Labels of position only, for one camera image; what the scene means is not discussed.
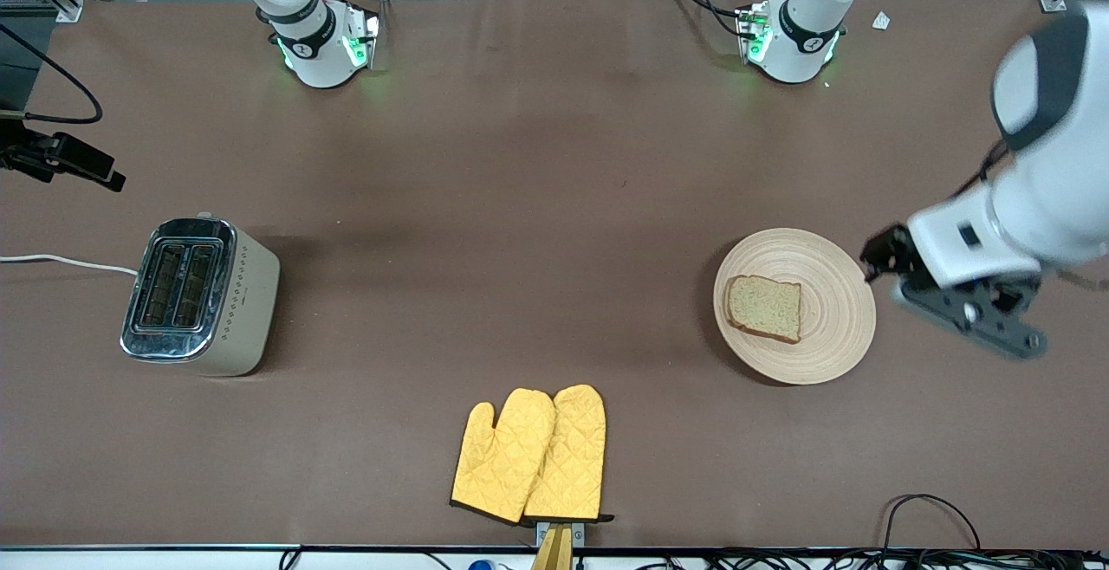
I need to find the round wooden plate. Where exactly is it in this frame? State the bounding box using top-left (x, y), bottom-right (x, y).
top-left (713, 228), bottom-right (877, 385)

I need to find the brown toast slice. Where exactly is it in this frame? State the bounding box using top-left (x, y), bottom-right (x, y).
top-left (724, 275), bottom-right (802, 345)

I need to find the chrome two-slot toaster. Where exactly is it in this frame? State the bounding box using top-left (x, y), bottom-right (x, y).
top-left (120, 212), bottom-right (282, 378)

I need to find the silver base connector panel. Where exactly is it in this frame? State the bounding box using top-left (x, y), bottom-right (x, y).
top-left (735, 3), bottom-right (775, 65)
top-left (342, 0), bottom-right (383, 70)

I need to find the yellow quilted oven mitt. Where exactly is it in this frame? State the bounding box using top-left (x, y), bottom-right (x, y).
top-left (523, 384), bottom-right (614, 524)
top-left (451, 388), bottom-right (557, 525)

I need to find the brown table cloth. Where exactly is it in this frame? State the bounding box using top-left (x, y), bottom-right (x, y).
top-left (0, 0), bottom-right (1109, 551)

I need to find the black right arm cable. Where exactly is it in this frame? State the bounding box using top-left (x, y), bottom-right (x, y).
top-left (0, 23), bottom-right (104, 126)

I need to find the white toaster power cable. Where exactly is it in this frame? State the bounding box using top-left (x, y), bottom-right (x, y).
top-left (0, 254), bottom-right (139, 277)

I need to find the black looped cable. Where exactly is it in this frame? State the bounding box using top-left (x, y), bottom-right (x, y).
top-left (882, 493), bottom-right (983, 554)

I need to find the black cable bundle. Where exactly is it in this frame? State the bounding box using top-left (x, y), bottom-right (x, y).
top-left (637, 548), bottom-right (1109, 570)

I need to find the grey metal bracket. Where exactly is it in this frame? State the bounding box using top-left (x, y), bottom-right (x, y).
top-left (535, 521), bottom-right (587, 547)

